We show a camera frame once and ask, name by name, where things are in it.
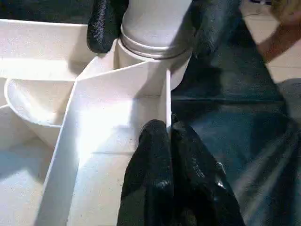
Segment white plastic table top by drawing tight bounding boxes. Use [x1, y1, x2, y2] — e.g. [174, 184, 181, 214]
[0, 18, 191, 226]

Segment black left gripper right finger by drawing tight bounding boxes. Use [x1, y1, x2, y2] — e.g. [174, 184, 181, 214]
[170, 117, 245, 226]

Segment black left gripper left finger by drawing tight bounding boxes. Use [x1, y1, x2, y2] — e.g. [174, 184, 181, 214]
[119, 119, 175, 226]

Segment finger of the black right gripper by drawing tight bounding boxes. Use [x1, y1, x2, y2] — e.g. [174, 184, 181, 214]
[188, 0, 242, 58]
[87, 0, 129, 54]

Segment white plastic table leg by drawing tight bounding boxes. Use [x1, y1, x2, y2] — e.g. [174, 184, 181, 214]
[119, 0, 196, 61]

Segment black mat cover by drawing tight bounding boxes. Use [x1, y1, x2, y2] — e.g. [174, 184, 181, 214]
[0, 0, 301, 226]

